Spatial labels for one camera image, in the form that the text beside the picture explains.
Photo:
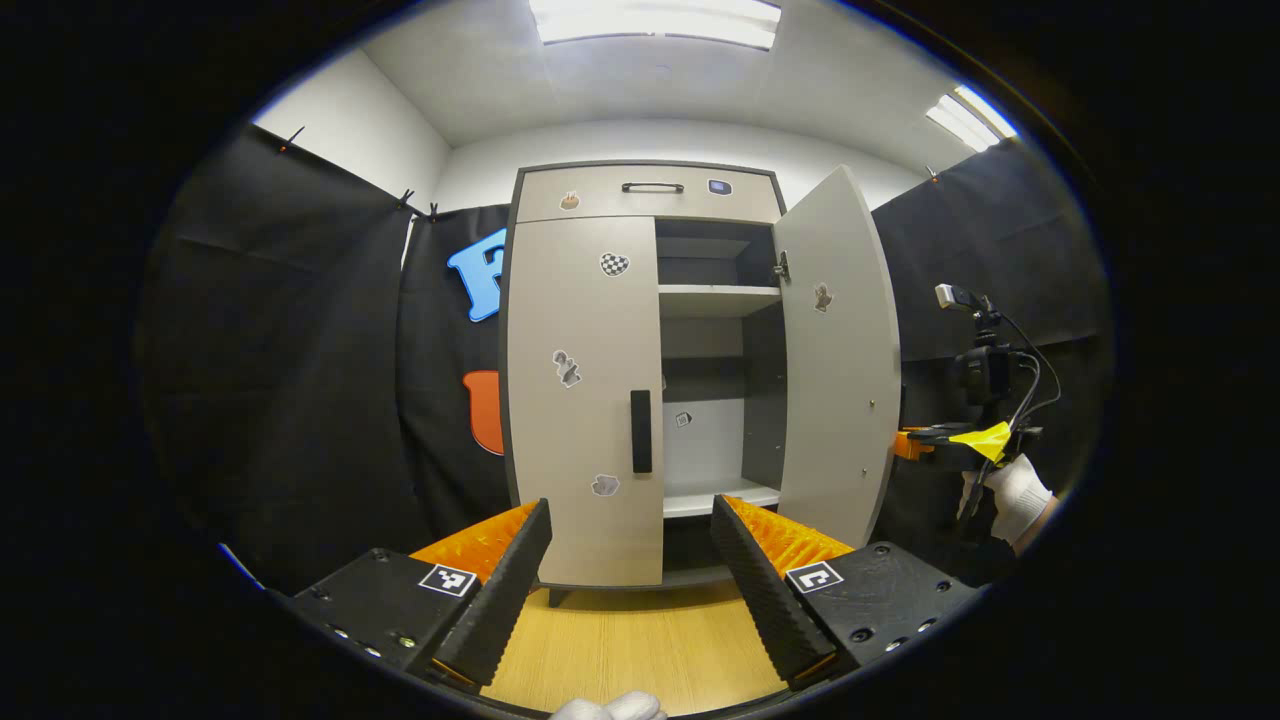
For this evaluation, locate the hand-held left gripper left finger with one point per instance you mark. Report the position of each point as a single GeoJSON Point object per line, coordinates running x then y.
{"type": "Point", "coordinates": [500, 600]}

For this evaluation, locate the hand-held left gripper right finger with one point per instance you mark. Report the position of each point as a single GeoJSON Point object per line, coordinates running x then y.
{"type": "Point", "coordinates": [765, 600]}

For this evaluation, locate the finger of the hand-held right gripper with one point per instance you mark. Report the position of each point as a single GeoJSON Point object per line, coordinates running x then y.
{"type": "Point", "coordinates": [912, 445]}

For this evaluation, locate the grey shoe cabinet door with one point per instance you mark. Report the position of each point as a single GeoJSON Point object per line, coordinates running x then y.
{"type": "Point", "coordinates": [580, 450]}
{"type": "Point", "coordinates": [835, 400]}

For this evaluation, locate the grey double-door shoe cabinet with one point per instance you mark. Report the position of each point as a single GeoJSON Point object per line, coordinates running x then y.
{"type": "Point", "coordinates": [715, 300]}

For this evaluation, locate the small ceiling light panel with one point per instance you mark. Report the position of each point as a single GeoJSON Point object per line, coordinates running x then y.
{"type": "Point", "coordinates": [968, 118]}

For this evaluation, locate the black backdrop cloth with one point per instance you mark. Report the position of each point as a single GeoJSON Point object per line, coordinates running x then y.
{"type": "Point", "coordinates": [300, 350]}

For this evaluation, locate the large ceiling light panel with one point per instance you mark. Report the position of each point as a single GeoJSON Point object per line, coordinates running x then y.
{"type": "Point", "coordinates": [655, 20]}

